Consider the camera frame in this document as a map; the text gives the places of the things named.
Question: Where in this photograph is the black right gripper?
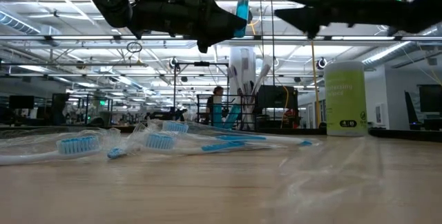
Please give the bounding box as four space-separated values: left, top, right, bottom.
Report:
273 0 392 41

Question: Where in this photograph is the green wipes canister white lid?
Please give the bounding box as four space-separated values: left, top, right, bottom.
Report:
323 60 369 138

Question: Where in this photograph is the person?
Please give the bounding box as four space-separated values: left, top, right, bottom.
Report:
206 85 225 125

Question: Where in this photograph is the yellow hanging cable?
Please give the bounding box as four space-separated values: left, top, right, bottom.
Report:
310 39 323 130

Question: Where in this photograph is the long ceiling light bar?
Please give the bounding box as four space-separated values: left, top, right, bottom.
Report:
0 34 412 42

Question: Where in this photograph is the black coiled cable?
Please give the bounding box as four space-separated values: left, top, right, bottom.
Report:
269 0 276 87

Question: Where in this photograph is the black aluminium table frame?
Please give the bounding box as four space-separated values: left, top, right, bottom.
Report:
0 124 442 142

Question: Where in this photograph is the dark monitor screen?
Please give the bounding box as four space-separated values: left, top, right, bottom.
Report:
8 95 35 111
419 84 442 113

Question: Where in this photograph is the black hanging cable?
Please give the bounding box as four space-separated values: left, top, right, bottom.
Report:
258 0 265 87

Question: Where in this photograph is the silver ventilation duct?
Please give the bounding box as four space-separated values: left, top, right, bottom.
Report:
361 42 412 68

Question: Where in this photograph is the black cable ring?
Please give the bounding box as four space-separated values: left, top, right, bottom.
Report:
126 41 144 55

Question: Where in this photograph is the blue white toothbrush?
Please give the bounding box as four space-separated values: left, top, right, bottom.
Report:
106 122 156 160
0 134 103 167
161 120 314 148
144 133 289 156

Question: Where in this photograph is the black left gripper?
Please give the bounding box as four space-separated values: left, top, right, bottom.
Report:
129 0 249 55

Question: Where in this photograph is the black metal rig frame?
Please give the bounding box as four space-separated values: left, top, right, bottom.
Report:
172 61 231 128

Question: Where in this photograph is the black wire basket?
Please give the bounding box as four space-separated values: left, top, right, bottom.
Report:
195 93 259 132

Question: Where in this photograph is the black equipment cart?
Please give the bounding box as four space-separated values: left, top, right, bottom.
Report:
257 85 300 130

